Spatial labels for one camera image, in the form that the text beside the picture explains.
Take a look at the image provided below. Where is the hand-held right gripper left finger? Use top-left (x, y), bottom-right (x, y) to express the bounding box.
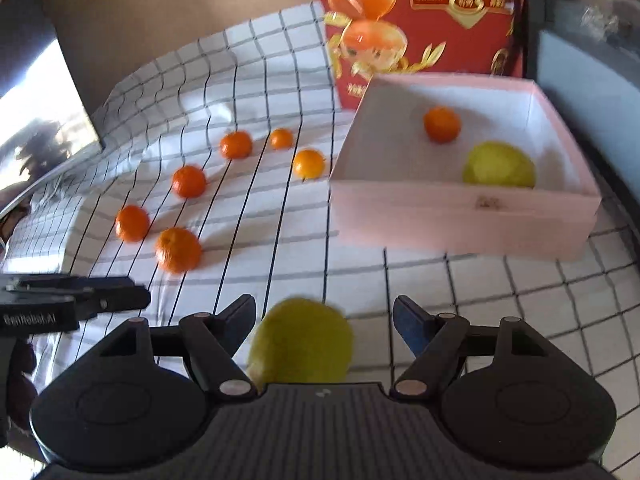
top-left (97, 294), bottom-right (258, 402)

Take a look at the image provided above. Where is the brown headboard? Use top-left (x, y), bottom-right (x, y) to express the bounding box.
top-left (41, 0), bottom-right (327, 113)

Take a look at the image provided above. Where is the person's left hand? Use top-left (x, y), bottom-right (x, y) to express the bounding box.
top-left (7, 339), bottom-right (40, 433)

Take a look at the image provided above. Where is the grey panel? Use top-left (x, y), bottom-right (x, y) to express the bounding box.
top-left (537, 30), bottom-right (640, 161)

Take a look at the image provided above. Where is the dark curtain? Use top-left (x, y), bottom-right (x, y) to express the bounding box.
top-left (0, 0), bottom-right (60, 97)

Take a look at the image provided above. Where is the white checked bed sheet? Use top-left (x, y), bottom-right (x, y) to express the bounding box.
top-left (0, 1), bottom-right (640, 461)

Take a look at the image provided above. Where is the bright window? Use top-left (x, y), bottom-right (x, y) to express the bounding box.
top-left (0, 37), bottom-right (104, 221)

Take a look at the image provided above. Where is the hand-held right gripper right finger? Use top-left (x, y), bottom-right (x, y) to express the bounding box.
top-left (390, 296), bottom-right (551, 402)

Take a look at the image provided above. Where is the red printed carton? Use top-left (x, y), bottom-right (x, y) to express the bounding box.
top-left (300, 0), bottom-right (528, 111)

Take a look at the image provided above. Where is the yellow-green round fruit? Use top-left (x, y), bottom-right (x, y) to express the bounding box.
top-left (461, 141), bottom-right (537, 190)
top-left (247, 297), bottom-right (355, 393)

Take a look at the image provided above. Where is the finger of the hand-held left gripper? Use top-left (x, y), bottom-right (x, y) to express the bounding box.
top-left (65, 275), bottom-right (152, 321)

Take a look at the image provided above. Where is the pink cardboard box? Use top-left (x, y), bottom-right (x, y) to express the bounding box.
top-left (328, 72), bottom-right (602, 262)

